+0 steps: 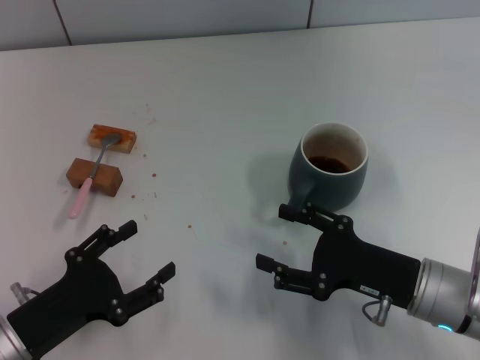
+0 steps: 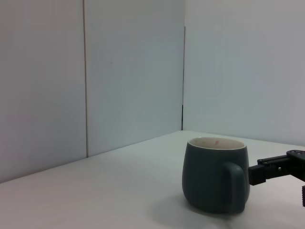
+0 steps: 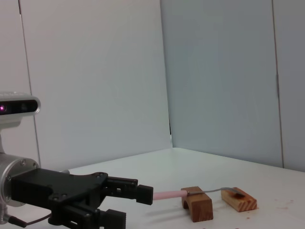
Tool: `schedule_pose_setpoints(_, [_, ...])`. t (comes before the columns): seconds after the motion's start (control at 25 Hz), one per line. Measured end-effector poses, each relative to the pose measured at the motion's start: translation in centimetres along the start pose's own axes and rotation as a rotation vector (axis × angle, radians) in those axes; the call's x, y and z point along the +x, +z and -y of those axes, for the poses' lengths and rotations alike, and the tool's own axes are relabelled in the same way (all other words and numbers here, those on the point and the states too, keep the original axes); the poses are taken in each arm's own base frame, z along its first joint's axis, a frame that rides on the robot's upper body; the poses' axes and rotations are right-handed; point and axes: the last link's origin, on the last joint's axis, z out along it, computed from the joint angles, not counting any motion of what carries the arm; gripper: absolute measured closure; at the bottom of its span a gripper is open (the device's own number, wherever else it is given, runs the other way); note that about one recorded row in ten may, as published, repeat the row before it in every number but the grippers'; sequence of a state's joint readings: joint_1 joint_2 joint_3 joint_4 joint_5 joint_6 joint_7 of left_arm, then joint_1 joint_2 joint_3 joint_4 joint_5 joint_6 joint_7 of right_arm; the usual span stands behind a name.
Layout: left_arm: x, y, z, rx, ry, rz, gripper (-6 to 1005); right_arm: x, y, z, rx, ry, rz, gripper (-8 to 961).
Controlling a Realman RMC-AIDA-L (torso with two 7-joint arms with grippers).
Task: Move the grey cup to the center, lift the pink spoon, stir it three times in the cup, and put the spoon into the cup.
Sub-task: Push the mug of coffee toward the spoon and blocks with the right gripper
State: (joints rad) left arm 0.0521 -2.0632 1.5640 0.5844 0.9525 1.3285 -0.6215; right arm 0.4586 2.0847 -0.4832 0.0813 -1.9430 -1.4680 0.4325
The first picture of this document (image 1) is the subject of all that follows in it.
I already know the gripper connector cable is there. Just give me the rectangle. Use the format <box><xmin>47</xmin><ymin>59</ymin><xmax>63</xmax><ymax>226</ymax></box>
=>
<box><xmin>361</xmin><ymin>295</ymin><xmax>393</xmax><ymax>326</ymax></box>
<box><xmin>10</xmin><ymin>283</ymin><xmax>41</xmax><ymax>305</ymax></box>

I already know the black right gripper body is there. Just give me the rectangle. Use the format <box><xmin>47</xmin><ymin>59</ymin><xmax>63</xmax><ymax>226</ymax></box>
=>
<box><xmin>310</xmin><ymin>217</ymin><xmax>422</xmax><ymax>311</ymax></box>

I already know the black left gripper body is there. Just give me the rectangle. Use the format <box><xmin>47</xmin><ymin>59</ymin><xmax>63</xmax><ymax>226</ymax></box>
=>
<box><xmin>6</xmin><ymin>246</ymin><xmax>128</xmax><ymax>358</ymax></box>

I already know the light wooden block orange stain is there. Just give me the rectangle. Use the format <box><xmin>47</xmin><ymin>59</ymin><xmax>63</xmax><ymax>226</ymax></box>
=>
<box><xmin>88</xmin><ymin>124</ymin><xmax>139</xmax><ymax>155</ymax></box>

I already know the dark grey ceramic cup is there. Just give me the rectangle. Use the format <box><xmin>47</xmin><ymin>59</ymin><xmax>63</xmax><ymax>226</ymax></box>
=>
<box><xmin>287</xmin><ymin>121</ymin><xmax>370</xmax><ymax>213</ymax></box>

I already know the pink handled metal spoon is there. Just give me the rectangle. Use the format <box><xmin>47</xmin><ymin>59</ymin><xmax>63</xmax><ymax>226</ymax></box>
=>
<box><xmin>67</xmin><ymin>133</ymin><xmax>122</xmax><ymax>220</ymax></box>

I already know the brown arched wooden block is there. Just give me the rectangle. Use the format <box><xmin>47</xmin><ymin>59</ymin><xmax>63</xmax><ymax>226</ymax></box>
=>
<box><xmin>66</xmin><ymin>157</ymin><xmax>125</xmax><ymax>197</ymax></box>

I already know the right gripper connector cable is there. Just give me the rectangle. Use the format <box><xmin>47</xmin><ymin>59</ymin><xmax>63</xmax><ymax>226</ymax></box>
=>
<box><xmin>361</xmin><ymin>295</ymin><xmax>393</xmax><ymax>326</ymax></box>

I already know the left gripper connector cable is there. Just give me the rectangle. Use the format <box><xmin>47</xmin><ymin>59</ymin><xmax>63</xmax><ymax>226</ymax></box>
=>
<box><xmin>10</xmin><ymin>283</ymin><xmax>41</xmax><ymax>305</ymax></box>

